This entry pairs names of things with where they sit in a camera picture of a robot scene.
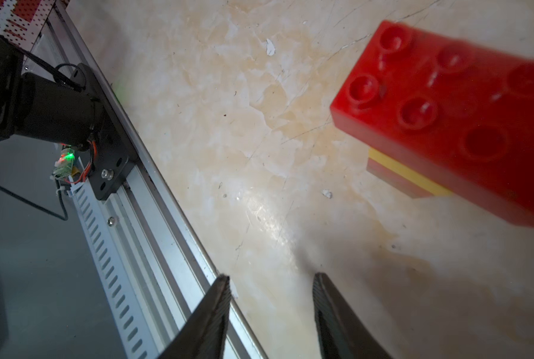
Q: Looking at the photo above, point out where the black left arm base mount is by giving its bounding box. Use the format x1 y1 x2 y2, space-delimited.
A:
74 63 138 200

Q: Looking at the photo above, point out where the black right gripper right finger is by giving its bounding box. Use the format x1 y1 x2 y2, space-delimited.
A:
312 272 390 358

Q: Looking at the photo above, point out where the yellow lego brick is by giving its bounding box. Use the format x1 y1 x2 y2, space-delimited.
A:
368 147 452 197

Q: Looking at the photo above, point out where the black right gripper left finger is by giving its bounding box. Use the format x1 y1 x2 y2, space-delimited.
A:
159 275 232 359

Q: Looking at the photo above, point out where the small red lego brick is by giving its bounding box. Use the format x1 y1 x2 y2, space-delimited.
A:
367 159 434 199

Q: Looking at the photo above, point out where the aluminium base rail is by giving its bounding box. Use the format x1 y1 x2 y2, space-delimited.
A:
22 0 268 359

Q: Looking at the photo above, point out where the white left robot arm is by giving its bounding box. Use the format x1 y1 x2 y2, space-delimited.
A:
0 35 104 148

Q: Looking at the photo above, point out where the green lit circuit board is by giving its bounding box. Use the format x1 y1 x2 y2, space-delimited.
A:
52 148 75 180

